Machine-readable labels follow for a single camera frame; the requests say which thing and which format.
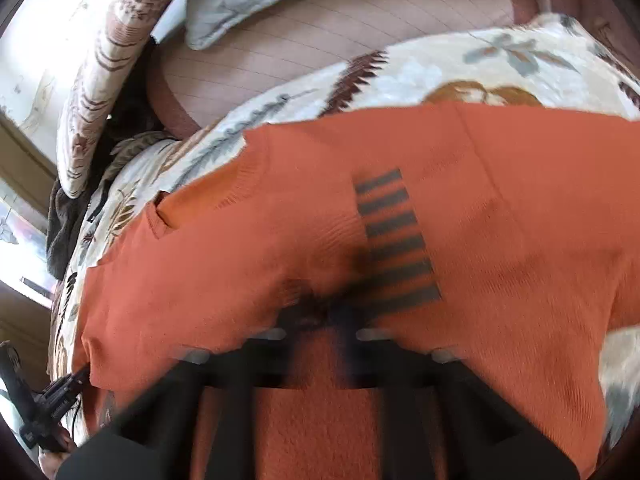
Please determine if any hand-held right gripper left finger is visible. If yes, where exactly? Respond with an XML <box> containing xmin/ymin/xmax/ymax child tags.
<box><xmin>55</xmin><ymin>305</ymin><xmax>336</xmax><ymax>480</ymax></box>

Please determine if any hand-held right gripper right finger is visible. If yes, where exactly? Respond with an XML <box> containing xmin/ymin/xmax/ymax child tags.
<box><xmin>342</xmin><ymin>307</ymin><xmax>581</xmax><ymax>480</ymax></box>

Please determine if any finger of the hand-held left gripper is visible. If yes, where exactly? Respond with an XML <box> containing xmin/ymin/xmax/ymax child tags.
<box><xmin>36</xmin><ymin>366</ymin><xmax>92</xmax><ymax>420</ymax></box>

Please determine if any orange knit sweater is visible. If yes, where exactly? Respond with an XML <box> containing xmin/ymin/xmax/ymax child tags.
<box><xmin>72</xmin><ymin>100</ymin><xmax>640</xmax><ymax>480</ymax></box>

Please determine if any person's left hand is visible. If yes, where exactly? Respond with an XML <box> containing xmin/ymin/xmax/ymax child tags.
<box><xmin>39</xmin><ymin>446</ymin><xmax>72</xmax><ymax>477</ymax></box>

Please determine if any dark brown fleece cloth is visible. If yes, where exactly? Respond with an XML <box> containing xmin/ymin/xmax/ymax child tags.
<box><xmin>46</xmin><ymin>75</ymin><xmax>166</xmax><ymax>281</ymax></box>

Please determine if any leaf-print fleece blanket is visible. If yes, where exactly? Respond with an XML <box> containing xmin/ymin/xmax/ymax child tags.
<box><xmin>47</xmin><ymin>12</ymin><xmax>640</xmax><ymax>461</ymax></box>

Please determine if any pink bed sheet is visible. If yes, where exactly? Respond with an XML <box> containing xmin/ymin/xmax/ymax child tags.
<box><xmin>147</xmin><ymin>0</ymin><xmax>551</xmax><ymax>140</ymax></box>

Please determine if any striped floral quilt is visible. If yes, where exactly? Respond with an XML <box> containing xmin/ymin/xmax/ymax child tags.
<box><xmin>56</xmin><ymin>0</ymin><xmax>206</xmax><ymax>198</ymax></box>

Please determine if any grey quilted pillow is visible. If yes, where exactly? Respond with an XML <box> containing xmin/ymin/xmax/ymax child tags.
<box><xmin>185</xmin><ymin>0</ymin><xmax>501</xmax><ymax>52</ymax></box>

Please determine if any pink bed frame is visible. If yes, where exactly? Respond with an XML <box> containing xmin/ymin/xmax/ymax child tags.
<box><xmin>515</xmin><ymin>0</ymin><xmax>640</xmax><ymax>78</ymax></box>

